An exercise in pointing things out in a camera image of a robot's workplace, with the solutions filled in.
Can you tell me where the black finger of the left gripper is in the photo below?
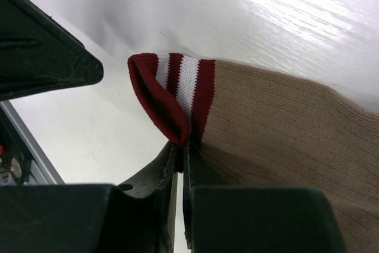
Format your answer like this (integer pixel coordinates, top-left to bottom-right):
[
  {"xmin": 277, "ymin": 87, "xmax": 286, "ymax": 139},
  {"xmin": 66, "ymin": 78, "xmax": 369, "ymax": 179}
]
[{"xmin": 1, "ymin": 0, "xmax": 104, "ymax": 101}]

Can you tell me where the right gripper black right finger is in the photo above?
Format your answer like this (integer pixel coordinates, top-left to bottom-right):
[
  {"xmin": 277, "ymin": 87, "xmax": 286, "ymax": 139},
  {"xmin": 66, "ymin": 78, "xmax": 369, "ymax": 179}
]
[{"xmin": 181, "ymin": 140, "xmax": 235, "ymax": 253}]

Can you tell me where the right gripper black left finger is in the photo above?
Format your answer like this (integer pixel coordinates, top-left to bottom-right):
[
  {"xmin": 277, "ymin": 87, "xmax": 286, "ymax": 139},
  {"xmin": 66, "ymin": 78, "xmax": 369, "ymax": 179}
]
[{"xmin": 105, "ymin": 142, "xmax": 178, "ymax": 252}]

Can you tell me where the brown sock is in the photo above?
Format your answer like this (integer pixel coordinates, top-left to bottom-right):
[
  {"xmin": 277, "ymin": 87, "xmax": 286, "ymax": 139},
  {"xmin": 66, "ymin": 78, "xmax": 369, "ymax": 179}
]
[{"xmin": 127, "ymin": 53, "xmax": 378, "ymax": 252}]

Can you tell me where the aluminium rail frame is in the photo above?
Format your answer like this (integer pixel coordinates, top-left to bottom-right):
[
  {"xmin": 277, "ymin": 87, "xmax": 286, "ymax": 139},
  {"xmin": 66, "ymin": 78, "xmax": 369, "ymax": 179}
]
[{"xmin": 1, "ymin": 101, "xmax": 64, "ymax": 186}]

